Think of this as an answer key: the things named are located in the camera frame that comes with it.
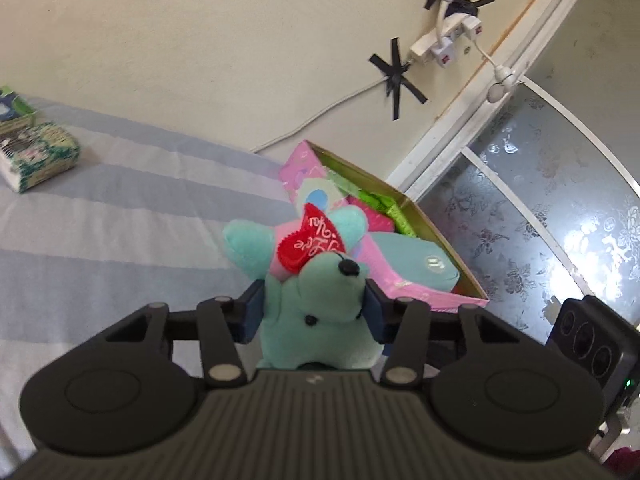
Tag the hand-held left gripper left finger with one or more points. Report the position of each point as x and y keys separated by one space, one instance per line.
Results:
x=254 y=312

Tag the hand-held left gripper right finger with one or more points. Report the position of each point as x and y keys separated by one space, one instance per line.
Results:
x=376 y=312

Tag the teal plush bear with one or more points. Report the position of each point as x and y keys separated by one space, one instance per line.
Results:
x=320 y=305

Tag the green toothpaste box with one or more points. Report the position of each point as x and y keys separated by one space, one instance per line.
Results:
x=405 y=222

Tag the pink cardboard box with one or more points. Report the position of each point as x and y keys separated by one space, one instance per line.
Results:
x=300 y=172

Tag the person's right forearm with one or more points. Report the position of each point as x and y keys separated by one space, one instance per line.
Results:
x=625 y=465

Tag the frosted patterned glass panel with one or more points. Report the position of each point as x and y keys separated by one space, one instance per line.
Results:
x=550 y=200

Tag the striped bed sheet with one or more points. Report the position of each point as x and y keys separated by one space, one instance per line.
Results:
x=125 y=220

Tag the green tissue packet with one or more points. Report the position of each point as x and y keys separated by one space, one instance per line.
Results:
x=40 y=157

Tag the white power strip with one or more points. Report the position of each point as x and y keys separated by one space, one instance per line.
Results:
x=440 y=40

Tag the small green box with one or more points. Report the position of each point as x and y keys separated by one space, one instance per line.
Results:
x=12 y=107

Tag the white door frame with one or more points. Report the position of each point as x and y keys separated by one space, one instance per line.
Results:
x=500 y=50

